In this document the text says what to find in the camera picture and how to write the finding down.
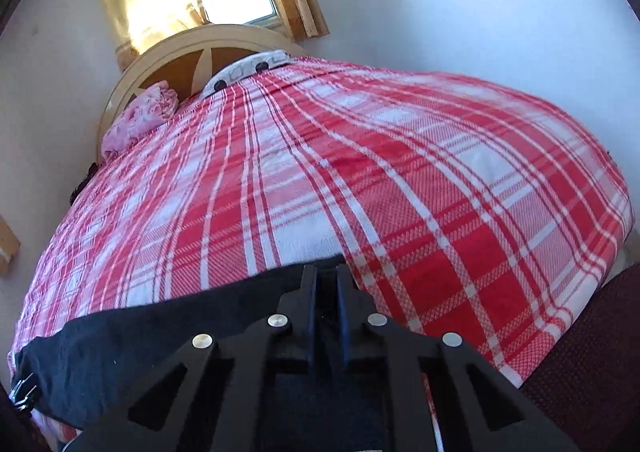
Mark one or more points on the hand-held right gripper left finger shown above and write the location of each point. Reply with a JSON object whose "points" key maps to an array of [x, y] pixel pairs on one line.
{"points": [[312, 307]]}

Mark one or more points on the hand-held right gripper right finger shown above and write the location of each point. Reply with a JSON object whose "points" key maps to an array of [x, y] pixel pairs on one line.
{"points": [[342, 317]]}

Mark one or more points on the black pants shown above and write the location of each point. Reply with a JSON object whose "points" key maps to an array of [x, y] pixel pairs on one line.
{"points": [[125, 347]]}

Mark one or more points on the red plaid blanket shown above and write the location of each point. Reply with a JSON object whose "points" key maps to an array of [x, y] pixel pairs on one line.
{"points": [[350, 156]]}

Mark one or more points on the white patterned pillow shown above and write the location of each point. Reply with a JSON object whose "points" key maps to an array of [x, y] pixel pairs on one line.
{"points": [[240, 69]]}

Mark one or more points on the dark maroon rug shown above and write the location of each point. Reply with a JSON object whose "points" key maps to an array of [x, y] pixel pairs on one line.
{"points": [[590, 357]]}

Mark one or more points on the pink floral pillow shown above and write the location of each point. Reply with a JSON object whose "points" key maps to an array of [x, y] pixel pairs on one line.
{"points": [[135, 121]]}

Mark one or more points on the dark cloth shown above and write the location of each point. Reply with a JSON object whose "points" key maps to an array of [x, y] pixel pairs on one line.
{"points": [[82, 182]]}

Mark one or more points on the white bed sheet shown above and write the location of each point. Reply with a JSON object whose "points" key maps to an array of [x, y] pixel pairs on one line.
{"points": [[622, 259]]}

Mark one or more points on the cream wooden headboard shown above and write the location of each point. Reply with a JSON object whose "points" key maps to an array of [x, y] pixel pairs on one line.
{"points": [[165, 44]]}

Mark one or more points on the metal clip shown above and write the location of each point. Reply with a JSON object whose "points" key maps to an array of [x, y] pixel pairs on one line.
{"points": [[22, 389]]}

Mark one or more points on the wooden board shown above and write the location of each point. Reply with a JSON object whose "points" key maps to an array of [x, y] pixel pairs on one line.
{"points": [[6, 242]]}

